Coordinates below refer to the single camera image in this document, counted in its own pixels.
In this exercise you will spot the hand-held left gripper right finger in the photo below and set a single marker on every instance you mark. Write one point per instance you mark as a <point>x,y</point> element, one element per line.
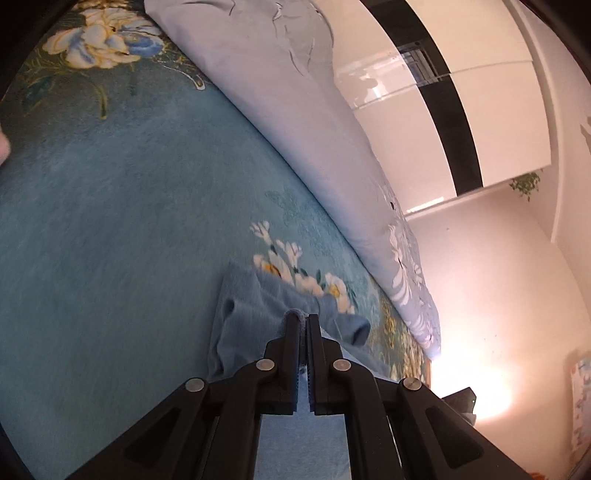
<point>311,392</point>

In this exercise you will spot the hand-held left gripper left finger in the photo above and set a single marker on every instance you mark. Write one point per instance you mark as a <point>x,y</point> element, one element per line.
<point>294,397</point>

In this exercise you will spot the light blue garment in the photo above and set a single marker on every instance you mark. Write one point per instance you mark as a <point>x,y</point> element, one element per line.
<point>249,318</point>

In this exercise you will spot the black chair back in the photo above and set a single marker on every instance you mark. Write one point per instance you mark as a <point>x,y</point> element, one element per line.
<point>459,401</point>

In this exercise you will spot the teal floral blanket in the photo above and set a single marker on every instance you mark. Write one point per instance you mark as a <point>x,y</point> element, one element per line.
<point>115,230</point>

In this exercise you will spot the light blue daisy quilt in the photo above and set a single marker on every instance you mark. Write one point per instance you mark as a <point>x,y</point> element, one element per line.
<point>295,115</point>

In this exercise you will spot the green hanging plant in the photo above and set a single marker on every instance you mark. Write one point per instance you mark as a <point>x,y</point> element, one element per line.
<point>526,184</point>

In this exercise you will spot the white wardrobe black stripe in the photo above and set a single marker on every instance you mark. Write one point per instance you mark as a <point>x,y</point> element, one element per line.
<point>415,83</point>

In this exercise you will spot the wall poster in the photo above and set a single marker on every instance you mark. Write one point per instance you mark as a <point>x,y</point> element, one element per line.
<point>582,401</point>

